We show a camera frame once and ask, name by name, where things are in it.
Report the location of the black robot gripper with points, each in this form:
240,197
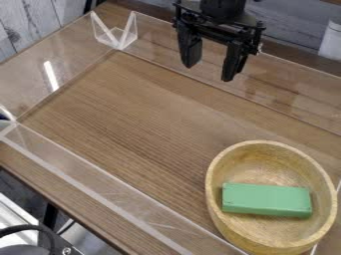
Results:
222,22

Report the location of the green rectangular block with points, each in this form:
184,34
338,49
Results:
270,200

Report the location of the brown wooden bowl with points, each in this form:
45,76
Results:
270,163

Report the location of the white cylindrical container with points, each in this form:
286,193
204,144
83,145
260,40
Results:
330,44

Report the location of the black table leg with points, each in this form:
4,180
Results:
50,214

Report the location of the clear acrylic tray wall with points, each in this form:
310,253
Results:
115,128

